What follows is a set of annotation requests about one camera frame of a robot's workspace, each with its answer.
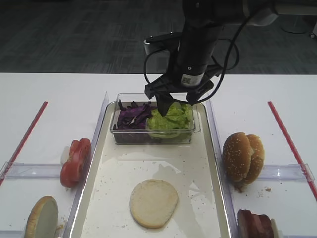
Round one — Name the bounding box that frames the rear tomato slice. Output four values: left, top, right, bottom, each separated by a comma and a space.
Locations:
68, 138, 91, 165

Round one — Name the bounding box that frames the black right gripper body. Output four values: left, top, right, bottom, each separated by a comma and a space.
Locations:
144, 23, 222, 103

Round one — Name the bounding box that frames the upright bun slice left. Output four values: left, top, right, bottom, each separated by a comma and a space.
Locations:
24, 196, 58, 238

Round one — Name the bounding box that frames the front tomato slice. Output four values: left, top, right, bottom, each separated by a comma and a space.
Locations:
60, 153, 85, 188

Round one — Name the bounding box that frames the sesame bun rear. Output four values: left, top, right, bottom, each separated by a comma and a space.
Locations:
242, 134, 265, 184

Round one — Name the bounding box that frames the white stopper behind tomato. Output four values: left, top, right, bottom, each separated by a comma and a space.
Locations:
60, 146, 70, 165

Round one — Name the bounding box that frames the bottom bun slice on tray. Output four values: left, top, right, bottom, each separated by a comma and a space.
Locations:
129, 179, 179, 229

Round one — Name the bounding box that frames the green lettuce pile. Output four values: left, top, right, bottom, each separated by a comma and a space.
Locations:
146, 102, 194, 139

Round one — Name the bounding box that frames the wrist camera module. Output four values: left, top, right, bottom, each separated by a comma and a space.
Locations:
143, 32, 182, 56

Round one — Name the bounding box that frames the upper right clear holder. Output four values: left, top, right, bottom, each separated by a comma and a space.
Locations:
258, 164, 315, 182

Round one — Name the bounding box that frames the silver metal tray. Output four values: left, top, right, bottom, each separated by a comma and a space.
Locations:
71, 103, 228, 238

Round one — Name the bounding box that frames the sesame bun top front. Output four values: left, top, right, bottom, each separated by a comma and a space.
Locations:
222, 132, 253, 182

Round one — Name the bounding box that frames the white stopper behind patties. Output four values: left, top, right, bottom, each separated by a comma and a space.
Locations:
270, 219, 283, 238

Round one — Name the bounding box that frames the clear plastic container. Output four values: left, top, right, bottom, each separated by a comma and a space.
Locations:
109, 93, 200, 144

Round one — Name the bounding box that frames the sesame bun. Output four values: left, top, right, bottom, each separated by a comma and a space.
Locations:
222, 132, 253, 182
242, 134, 265, 184

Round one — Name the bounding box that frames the left long clear rail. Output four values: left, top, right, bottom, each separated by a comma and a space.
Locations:
61, 92, 109, 238

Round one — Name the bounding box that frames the tomato slice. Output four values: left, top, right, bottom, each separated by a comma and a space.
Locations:
68, 138, 91, 165
60, 153, 85, 188

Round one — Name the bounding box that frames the black camera cable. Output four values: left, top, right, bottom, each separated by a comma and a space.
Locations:
143, 9, 260, 105

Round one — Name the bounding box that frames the red strip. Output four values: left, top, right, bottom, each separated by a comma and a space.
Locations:
0, 101, 48, 185
267, 101, 317, 199

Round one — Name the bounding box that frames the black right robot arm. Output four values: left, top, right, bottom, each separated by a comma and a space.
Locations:
144, 0, 278, 104

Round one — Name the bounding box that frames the upper left clear holder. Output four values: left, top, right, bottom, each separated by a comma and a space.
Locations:
0, 162, 62, 179

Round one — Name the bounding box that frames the shredded purple cabbage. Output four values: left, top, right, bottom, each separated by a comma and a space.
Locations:
113, 100, 156, 130

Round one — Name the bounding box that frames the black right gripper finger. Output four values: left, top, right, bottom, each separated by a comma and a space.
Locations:
155, 92, 175, 117

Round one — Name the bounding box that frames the long clear rail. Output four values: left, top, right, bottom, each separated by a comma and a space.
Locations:
61, 92, 109, 238
206, 100, 240, 238

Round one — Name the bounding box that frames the right long clear rail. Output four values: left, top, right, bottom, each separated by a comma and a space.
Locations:
206, 100, 240, 238

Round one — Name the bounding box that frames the clear holder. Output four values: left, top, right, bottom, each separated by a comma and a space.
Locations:
258, 164, 315, 182
0, 162, 62, 179

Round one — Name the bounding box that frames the left red strip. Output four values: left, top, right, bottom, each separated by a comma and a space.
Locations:
0, 101, 48, 185

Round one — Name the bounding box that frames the right red strip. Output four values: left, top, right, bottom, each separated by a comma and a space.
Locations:
267, 101, 317, 199

